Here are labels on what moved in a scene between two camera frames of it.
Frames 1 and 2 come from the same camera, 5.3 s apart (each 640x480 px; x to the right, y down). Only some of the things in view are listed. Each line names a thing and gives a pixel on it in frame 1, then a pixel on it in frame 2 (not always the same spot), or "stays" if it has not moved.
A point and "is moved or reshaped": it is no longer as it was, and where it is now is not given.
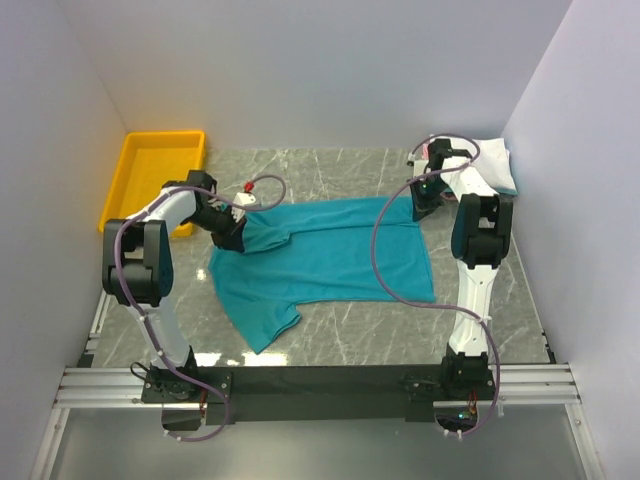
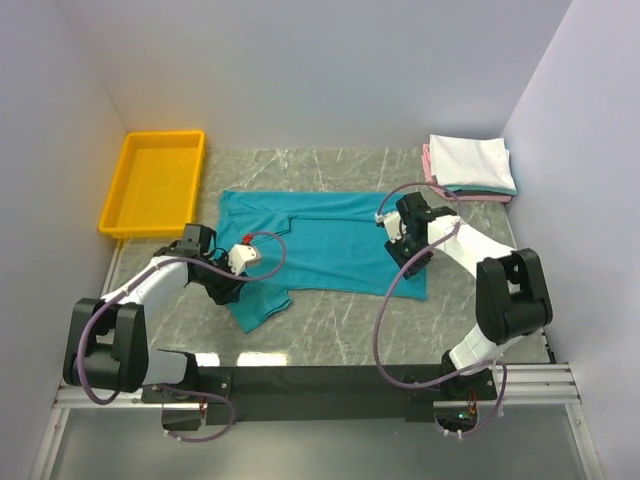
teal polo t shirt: (321, 255) is moved or reshaped
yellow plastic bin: (148, 161) stays
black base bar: (302, 394) stays
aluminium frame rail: (519, 386) stays
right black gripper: (423, 205) to (409, 257)
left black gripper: (230, 238) to (223, 288)
